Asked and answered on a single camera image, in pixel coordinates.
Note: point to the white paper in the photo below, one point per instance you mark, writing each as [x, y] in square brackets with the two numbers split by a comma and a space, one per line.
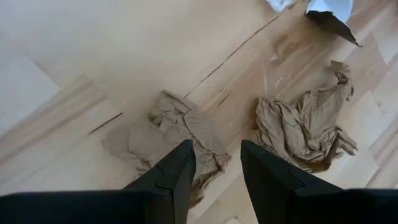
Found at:
[280, 3]

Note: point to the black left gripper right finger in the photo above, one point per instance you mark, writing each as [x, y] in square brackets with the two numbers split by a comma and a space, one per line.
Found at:
[295, 202]

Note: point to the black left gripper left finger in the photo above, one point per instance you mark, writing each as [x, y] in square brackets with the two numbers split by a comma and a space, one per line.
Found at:
[140, 205]

